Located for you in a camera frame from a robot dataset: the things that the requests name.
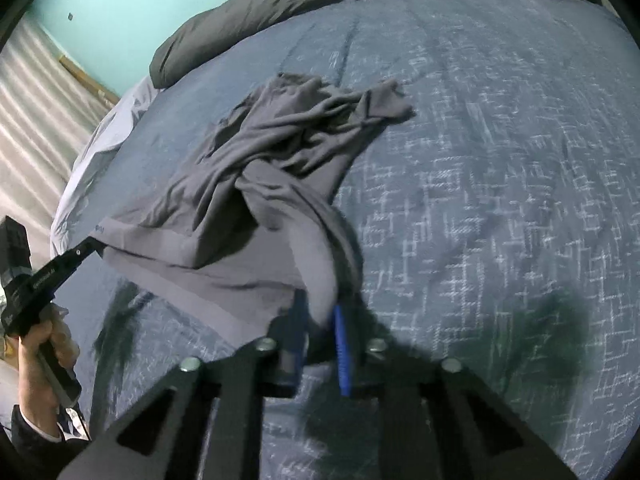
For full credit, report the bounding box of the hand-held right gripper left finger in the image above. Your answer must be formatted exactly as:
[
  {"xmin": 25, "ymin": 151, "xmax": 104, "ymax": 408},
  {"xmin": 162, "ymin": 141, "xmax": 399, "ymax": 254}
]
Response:
[{"xmin": 57, "ymin": 290, "xmax": 311, "ymax": 480}]

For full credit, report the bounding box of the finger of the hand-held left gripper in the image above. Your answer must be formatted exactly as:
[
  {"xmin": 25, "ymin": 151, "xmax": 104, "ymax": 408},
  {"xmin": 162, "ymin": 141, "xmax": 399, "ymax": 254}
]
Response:
[{"xmin": 60, "ymin": 236, "xmax": 108, "ymax": 273}]

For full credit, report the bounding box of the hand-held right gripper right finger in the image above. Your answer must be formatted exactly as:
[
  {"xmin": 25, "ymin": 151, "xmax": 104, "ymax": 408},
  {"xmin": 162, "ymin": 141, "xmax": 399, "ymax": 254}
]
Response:
[{"xmin": 332, "ymin": 302, "xmax": 581, "ymax": 480}]

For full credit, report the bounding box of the grey shirt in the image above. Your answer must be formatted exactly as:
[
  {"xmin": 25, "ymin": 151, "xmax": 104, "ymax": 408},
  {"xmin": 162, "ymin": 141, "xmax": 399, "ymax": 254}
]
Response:
[{"xmin": 102, "ymin": 72, "xmax": 418, "ymax": 348}]

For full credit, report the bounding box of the person's left forearm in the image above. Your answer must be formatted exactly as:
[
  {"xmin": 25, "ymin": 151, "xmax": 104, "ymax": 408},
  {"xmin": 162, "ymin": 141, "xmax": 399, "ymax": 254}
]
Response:
[{"xmin": 7, "ymin": 402, "xmax": 91, "ymax": 463}]

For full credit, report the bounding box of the person's left hand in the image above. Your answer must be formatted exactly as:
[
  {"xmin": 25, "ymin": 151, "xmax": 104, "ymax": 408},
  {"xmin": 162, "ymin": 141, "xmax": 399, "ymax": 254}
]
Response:
[{"xmin": 17, "ymin": 305, "xmax": 81, "ymax": 436}]

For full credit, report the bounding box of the white bed sheet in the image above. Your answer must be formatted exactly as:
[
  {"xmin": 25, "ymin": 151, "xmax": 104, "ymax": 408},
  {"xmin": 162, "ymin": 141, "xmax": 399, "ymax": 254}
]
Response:
[{"xmin": 50, "ymin": 76, "xmax": 166, "ymax": 256}]

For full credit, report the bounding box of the wooden baseboard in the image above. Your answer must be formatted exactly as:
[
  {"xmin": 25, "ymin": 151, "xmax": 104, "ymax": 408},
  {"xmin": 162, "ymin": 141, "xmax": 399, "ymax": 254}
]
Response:
[{"xmin": 59, "ymin": 55, "xmax": 121, "ymax": 103}]

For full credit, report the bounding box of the blue patterned blanket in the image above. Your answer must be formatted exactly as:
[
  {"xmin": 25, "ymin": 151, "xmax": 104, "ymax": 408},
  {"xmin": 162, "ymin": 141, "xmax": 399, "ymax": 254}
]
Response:
[{"xmin": 52, "ymin": 0, "xmax": 633, "ymax": 480}]

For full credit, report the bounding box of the dark grey duvet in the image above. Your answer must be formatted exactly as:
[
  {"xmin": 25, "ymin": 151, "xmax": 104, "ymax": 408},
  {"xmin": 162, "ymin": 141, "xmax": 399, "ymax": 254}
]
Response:
[{"xmin": 149, "ymin": 0, "xmax": 608, "ymax": 90}]

